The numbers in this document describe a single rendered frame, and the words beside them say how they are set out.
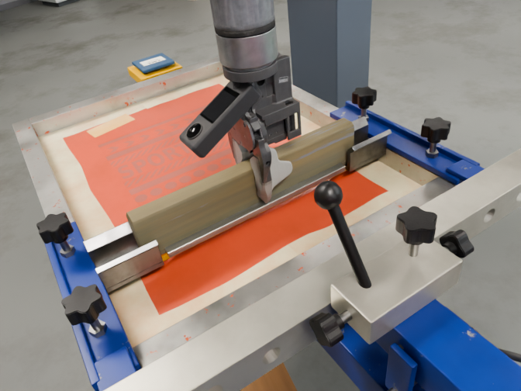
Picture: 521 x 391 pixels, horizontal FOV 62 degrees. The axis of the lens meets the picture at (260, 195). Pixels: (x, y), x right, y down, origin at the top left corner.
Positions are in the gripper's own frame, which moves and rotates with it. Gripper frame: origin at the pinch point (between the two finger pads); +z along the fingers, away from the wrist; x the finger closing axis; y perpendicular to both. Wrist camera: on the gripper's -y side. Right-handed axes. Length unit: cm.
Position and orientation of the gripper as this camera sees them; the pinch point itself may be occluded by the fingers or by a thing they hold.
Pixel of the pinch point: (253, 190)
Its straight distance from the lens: 68.0
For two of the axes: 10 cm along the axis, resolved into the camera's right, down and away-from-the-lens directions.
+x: -5.3, -4.8, 7.0
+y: 8.4, -4.0, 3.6
